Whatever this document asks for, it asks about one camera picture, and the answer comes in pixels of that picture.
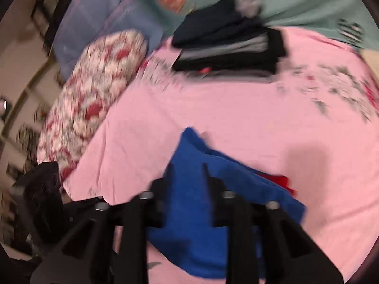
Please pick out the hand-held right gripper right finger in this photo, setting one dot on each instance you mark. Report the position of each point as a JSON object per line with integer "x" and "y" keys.
{"x": 220, "y": 210}

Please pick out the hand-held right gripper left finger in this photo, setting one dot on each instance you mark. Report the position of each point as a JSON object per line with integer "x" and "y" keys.
{"x": 157, "y": 204}

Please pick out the blue and red pants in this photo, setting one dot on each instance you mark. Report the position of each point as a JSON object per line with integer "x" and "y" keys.
{"x": 189, "y": 189}

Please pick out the folded navy pants grey cuffs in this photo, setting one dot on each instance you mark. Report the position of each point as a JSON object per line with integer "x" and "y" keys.
{"x": 213, "y": 20}

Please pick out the red floral pillow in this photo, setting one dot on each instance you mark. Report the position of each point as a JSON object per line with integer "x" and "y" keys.
{"x": 91, "y": 94}

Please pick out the folded light grey garment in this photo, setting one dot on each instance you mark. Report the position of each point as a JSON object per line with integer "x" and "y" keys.
{"x": 231, "y": 48}

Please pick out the purple plaid pillow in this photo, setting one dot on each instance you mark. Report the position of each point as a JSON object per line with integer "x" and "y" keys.
{"x": 97, "y": 17}

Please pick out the white quilted pillow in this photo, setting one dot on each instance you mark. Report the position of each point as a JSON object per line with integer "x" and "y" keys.
{"x": 371, "y": 62}

